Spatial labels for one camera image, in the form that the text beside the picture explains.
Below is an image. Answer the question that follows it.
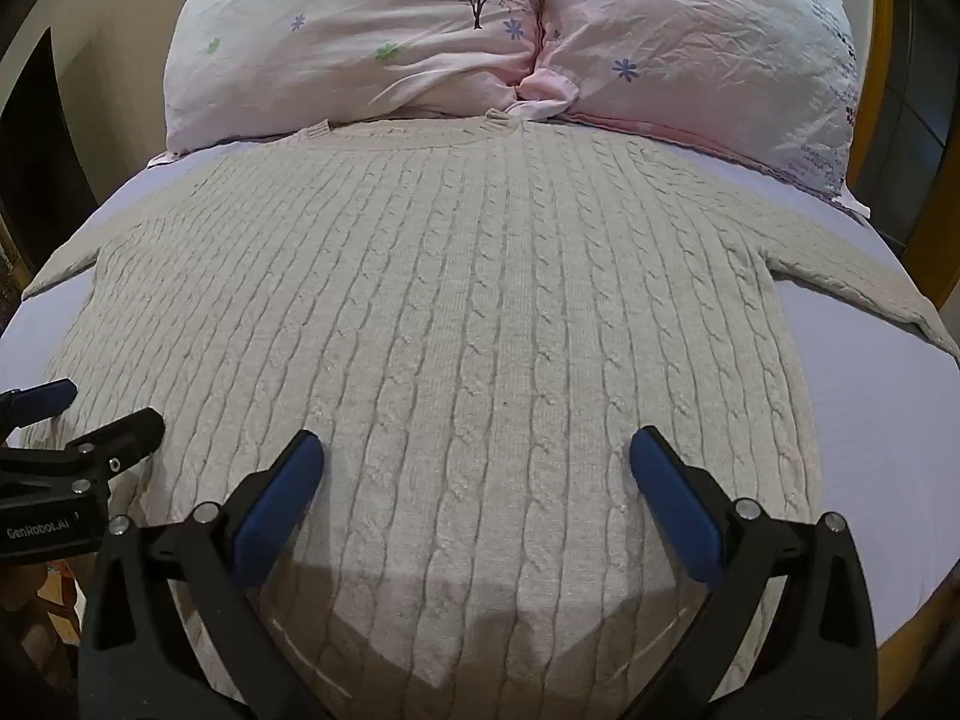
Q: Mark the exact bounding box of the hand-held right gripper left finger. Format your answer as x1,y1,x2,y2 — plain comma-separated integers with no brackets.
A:
78,430,340,720

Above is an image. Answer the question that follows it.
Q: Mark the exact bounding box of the beige cable-knit sweater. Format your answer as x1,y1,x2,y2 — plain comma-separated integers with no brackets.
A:
21,109,960,720

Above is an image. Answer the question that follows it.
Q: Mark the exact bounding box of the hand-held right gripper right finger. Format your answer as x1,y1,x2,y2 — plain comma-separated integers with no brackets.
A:
628,426,880,720

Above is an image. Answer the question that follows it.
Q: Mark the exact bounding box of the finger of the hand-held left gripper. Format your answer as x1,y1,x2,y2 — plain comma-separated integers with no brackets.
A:
0,408,166,497
0,379,79,436

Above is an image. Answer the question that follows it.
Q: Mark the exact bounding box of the pink floral pillow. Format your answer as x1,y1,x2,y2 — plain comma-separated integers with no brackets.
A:
163,0,554,154
517,0,871,215

